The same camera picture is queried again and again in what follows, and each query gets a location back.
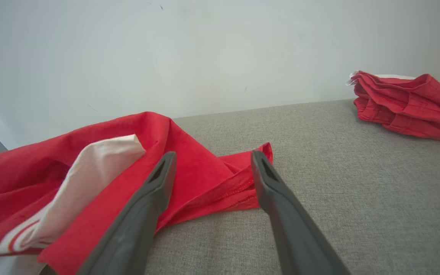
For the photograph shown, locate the grey fabric sofa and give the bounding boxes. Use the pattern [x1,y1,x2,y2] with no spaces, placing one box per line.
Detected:
[39,92,440,275]

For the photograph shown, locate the red jersey with white sleeves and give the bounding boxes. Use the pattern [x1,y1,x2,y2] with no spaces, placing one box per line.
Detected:
[0,111,273,275]

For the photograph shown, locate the red shorts with white band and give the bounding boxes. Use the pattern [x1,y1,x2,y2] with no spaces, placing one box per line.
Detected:
[345,70,440,143]

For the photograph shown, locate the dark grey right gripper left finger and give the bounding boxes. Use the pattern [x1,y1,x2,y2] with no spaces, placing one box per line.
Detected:
[76,151,177,275]

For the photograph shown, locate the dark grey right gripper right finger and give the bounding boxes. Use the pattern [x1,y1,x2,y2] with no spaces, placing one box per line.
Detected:
[250,150,352,275]

